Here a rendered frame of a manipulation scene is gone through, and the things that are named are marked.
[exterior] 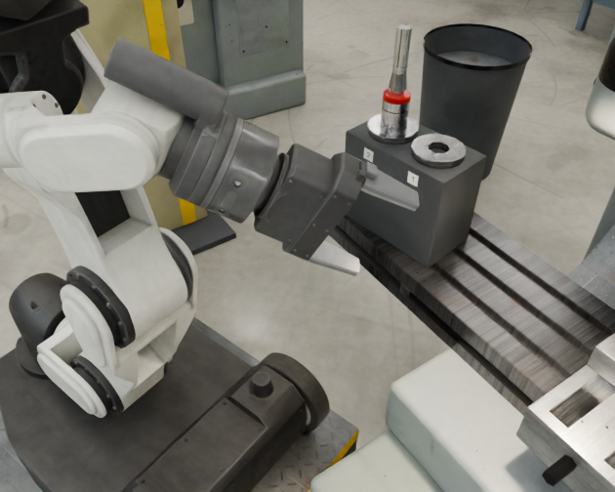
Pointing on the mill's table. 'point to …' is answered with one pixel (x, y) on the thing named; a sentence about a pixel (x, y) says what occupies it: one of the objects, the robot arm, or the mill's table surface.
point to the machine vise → (585, 432)
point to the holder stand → (443, 208)
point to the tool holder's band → (396, 97)
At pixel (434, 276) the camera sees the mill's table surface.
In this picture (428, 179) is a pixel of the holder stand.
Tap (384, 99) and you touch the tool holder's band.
